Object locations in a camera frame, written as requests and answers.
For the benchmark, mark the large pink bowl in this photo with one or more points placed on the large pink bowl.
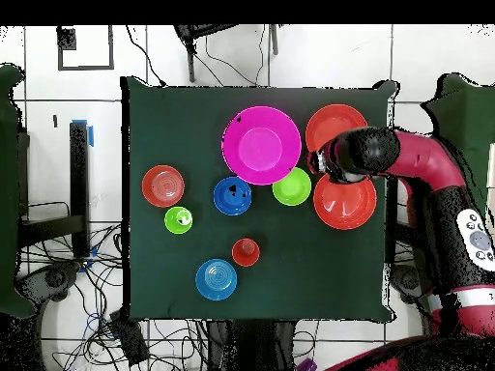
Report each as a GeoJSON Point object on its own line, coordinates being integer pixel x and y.
{"type": "Point", "coordinates": [259, 147]}

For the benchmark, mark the large orange bowl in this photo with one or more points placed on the large orange bowl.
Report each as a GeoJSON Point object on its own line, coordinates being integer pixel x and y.
{"type": "Point", "coordinates": [344, 205]}
{"type": "Point", "coordinates": [328, 123]}

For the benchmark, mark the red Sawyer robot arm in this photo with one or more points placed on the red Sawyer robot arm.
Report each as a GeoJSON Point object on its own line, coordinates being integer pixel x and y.
{"type": "Point", "coordinates": [425, 158]}

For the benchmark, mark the dark blue bowl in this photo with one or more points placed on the dark blue bowl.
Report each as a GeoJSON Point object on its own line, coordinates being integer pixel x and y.
{"type": "Point", "coordinates": [232, 205]}

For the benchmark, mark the orange cup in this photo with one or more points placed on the orange cup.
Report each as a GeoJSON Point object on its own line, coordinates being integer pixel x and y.
{"type": "Point", "coordinates": [245, 252]}

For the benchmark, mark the green bowl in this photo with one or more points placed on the green bowl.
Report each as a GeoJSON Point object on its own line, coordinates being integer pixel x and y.
{"type": "Point", "coordinates": [294, 189]}

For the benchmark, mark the green cup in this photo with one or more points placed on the green cup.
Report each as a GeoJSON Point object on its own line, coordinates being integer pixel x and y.
{"type": "Point", "coordinates": [172, 222]}

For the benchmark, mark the small light blue bowl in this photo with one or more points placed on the small light blue bowl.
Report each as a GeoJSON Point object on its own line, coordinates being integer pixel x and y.
{"type": "Point", "coordinates": [216, 279]}

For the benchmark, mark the small orange bowl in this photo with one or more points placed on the small orange bowl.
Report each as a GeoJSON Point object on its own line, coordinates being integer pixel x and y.
{"type": "Point", "coordinates": [163, 186]}

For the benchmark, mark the dark green table cloth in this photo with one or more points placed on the dark green table cloth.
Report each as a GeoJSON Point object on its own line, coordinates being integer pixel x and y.
{"type": "Point", "coordinates": [174, 270]}

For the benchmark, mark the purple object on floor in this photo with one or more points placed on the purple object on floor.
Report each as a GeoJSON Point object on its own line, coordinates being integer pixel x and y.
{"type": "Point", "coordinates": [306, 365]}

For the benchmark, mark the black power strip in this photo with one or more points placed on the black power strip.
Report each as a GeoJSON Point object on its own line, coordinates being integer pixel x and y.
{"type": "Point", "coordinates": [129, 340]}

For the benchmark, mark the green cloth on side table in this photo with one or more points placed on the green cloth on side table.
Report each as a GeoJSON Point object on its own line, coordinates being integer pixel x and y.
{"type": "Point", "coordinates": [471, 116]}
{"type": "Point", "coordinates": [7, 193]}

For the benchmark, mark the black table frame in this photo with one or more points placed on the black table frame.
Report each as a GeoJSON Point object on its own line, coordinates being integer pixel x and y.
{"type": "Point", "coordinates": [79, 174]}

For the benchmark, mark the grey pedestal foot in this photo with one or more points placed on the grey pedestal foot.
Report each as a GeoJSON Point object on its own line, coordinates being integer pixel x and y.
{"type": "Point", "coordinates": [54, 278]}
{"type": "Point", "coordinates": [406, 280]}

